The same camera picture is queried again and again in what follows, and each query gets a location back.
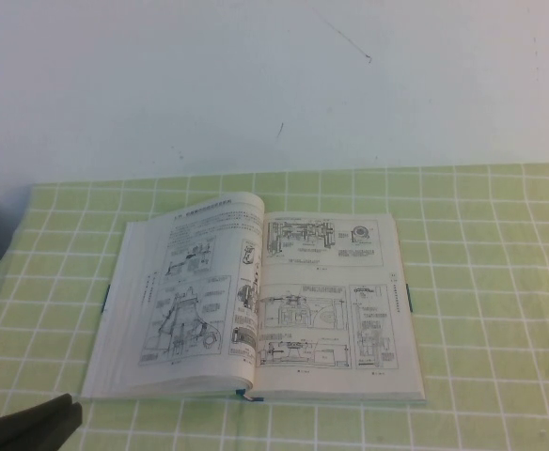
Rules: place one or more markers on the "illustrated technical book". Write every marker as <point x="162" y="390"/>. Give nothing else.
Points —
<point x="302" y="305"/>

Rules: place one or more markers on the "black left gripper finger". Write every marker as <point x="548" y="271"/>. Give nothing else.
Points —
<point x="20" y="430"/>
<point x="65" y="427"/>

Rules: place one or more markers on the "green white checked tablecloth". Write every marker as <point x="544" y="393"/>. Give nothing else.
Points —
<point x="490" y="282"/>

